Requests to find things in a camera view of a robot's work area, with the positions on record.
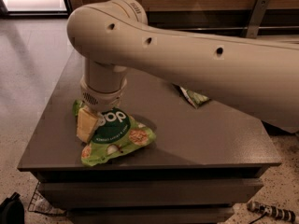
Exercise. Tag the black bag on floor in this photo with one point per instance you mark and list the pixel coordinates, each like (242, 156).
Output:
(12, 210)

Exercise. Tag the horizontal metal rail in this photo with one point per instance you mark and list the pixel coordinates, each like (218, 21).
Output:
(293, 30)

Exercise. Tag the green dang rice chip bag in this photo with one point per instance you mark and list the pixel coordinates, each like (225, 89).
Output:
(119, 134)

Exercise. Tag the grey drawer cabinet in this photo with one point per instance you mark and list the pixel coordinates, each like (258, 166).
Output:
(202, 162)

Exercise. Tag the wire basket on floor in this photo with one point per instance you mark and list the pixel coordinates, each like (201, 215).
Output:
(39, 205)

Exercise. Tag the right metal wall bracket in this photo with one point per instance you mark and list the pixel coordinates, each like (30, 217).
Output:
(255, 19)

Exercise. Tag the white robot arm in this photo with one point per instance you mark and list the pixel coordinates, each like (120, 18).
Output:
(259, 78)

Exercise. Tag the green snack bag with label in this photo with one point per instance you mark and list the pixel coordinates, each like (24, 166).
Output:
(193, 98)

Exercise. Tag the black white striped power strip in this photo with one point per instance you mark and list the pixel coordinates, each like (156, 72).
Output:
(272, 211)

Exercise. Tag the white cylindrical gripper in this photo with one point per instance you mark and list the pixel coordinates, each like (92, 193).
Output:
(100, 99)

